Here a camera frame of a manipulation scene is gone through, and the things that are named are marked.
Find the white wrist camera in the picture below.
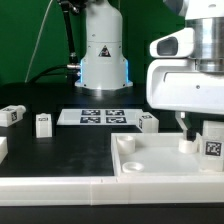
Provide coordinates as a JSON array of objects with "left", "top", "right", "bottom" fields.
[{"left": 149, "top": 28, "right": 195, "bottom": 58}]

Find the white marker sheet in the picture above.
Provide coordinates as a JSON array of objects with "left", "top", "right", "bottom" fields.
[{"left": 57, "top": 109, "right": 142, "bottom": 126}]

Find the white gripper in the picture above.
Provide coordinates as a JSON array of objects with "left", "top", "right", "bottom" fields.
[{"left": 146, "top": 59, "right": 224, "bottom": 140}]

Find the white square tabletop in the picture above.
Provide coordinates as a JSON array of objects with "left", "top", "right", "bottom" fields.
[{"left": 111, "top": 133, "right": 221, "bottom": 176}]

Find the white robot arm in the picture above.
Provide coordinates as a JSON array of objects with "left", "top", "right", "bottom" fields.
[{"left": 58, "top": 0, "right": 224, "bottom": 115}]

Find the black cable at base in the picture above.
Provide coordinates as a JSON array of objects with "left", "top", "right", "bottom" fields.
[{"left": 28, "top": 0, "right": 83, "bottom": 84}]

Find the white obstacle fence wall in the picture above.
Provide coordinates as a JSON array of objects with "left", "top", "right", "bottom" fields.
[{"left": 0, "top": 172, "right": 224, "bottom": 206}]

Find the white block left edge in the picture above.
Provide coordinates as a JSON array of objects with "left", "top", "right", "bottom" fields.
[{"left": 0, "top": 137, "right": 8, "bottom": 164}]

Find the white thin cable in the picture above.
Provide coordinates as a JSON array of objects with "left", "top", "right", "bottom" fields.
[{"left": 24, "top": 0, "right": 54, "bottom": 84}]

